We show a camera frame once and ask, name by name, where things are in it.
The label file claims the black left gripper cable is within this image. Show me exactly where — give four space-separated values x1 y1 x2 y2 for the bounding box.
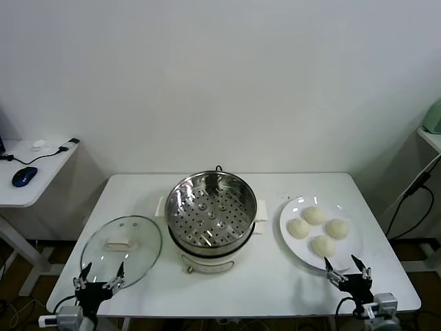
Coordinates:
46 294 77 317

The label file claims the pale green appliance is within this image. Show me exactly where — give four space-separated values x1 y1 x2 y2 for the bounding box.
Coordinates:
422 99 441 134

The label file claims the white round plate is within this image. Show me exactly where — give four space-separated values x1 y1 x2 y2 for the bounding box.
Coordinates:
278 196 365 272

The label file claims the blue computer mouse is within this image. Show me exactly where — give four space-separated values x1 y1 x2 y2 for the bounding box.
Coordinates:
11 166 38 188

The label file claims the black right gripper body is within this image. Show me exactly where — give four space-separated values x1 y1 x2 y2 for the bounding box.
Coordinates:
340 274 374 306

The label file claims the black silver cable adapter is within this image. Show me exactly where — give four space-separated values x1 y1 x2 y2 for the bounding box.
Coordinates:
57 137 81 152

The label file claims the white steamed baozi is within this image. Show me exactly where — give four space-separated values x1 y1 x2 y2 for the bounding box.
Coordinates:
311 234 337 258
325 218 351 239
287 217 311 240
302 205 327 226

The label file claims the stainless steel steamer basket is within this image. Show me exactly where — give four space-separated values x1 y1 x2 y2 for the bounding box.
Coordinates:
164 170 258 251

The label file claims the black desk cable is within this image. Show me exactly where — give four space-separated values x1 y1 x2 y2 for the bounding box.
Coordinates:
0 147 66 166

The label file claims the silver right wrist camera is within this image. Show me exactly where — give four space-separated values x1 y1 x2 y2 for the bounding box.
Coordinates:
373 292 400 317

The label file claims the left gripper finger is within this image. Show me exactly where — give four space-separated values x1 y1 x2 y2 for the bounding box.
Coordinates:
102 261 125 290
72 261 93 290

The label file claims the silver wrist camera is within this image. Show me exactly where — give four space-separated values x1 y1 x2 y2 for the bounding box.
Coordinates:
56 305 84 328
373 292 400 317

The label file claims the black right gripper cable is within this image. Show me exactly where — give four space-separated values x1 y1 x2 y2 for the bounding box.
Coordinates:
336 297 356 317

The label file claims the glass lid with cream handle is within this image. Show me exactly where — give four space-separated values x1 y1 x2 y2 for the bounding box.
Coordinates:
80 215 163 290

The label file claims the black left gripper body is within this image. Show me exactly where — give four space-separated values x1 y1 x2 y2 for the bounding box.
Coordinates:
74 281 115 320

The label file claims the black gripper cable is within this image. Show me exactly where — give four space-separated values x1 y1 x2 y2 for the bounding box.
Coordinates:
46 294 77 317
336 297 356 317

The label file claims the white side desk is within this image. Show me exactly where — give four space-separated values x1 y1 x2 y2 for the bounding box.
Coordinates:
0 139 81 297

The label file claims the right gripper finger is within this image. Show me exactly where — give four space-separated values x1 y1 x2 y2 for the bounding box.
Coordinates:
350 254 373 280
323 256 349 287

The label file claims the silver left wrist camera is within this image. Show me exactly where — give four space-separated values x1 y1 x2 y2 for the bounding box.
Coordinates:
56 305 84 328

